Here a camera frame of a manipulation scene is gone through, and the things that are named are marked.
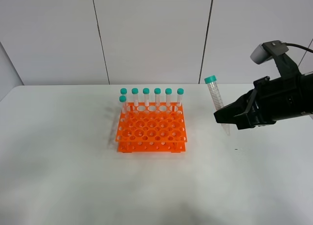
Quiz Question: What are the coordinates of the teal capped test tube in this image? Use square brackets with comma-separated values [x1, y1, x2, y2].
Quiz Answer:
[204, 75, 231, 136]

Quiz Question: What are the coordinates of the second row left tube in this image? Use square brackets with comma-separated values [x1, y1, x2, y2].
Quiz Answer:
[119, 95, 127, 114]

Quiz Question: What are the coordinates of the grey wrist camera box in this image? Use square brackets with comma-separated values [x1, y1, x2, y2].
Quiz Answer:
[250, 40, 289, 65]

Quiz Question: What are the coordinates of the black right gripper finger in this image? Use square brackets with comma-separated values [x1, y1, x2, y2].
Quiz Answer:
[214, 108, 252, 130]
[223, 89, 254, 113]

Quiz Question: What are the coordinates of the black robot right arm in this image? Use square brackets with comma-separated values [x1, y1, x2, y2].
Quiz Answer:
[214, 74, 313, 130]

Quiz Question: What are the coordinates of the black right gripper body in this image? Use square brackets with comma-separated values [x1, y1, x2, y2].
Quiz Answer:
[246, 74, 313, 128]

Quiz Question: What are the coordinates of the orange test tube rack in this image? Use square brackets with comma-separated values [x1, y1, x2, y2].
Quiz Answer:
[115, 102, 187, 153]

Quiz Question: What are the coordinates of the black camera cable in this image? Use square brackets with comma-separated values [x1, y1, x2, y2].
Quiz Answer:
[285, 43, 313, 53]

